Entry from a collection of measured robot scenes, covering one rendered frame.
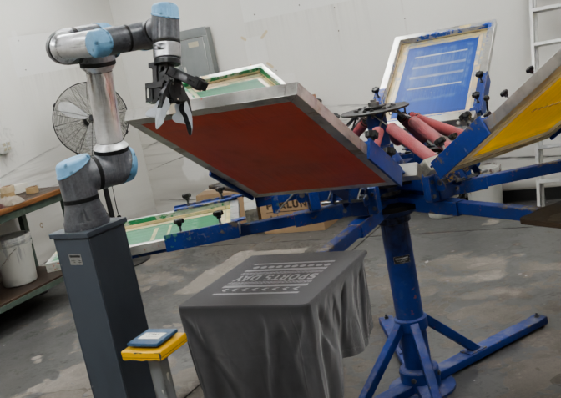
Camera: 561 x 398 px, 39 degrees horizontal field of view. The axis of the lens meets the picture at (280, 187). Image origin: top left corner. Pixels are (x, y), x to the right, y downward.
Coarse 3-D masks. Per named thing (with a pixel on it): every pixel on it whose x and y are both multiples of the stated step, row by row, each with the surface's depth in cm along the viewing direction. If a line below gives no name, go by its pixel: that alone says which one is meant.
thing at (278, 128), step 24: (240, 120) 231; (264, 120) 230; (288, 120) 228; (312, 120) 227; (264, 144) 249; (288, 144) 247; (312, 144) 246; (336, 144) 244; (312, 168) 266; (336, 168) 265; (360, 168) 263
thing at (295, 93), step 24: (216, 96) 224; (240, 96) 220; (264, 96) 216; (288, 96) 212; (312, 96) 219; (144, 120) 236; (336, 120) 233; (168, 144) 255; (360, 144) 247; (288, 192) 294
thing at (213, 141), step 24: (168, 120) 235; (216, 120) 232; (192, 144) 253; (216, 144) 252; (240, 144) 250; (216, 168) 273; (240, 168) 272; (264, 168) 270; (288, 168) 268; (264, 192) 296
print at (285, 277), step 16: (256, 272) 261; (272, 272) 258; (288, 272) 254; (304, 272) 251; (320, 272) 248; (224, 288) 251; (240, 288) 248; (256, 288) 244; (272, 288) 241; (288, 288) 238
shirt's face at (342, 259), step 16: (256, 256) 281; (272, 256) 277; (288, 256) 273; (304, 256) 269; (320, 256) 265; (336, 256) 262; (352, 256) 258; (240, 272) 265; (336, 272) 245; (208, 288) 254; (304, 288) 236; (320, 288) 233; (192, 304) 241; (208, 304) 238; (224, 304) 235; (240, 304) 232; (256, 304) 230; (272, 304) 227; (288, 304) 224
